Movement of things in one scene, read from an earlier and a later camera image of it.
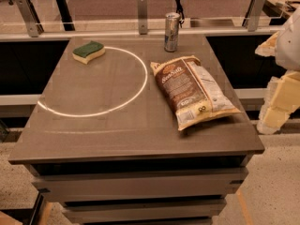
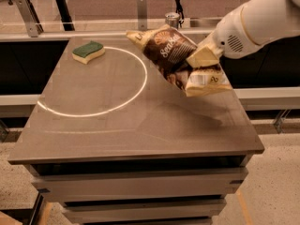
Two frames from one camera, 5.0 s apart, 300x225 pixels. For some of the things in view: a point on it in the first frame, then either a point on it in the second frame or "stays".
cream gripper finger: (282, 97) -> (230, 37)
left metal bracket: (30, 16) stays
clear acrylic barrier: (138, 24) stays
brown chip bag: (194, 96) -> (171, 50)
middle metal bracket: (142, 17) stays
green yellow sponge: (85, 53) stays
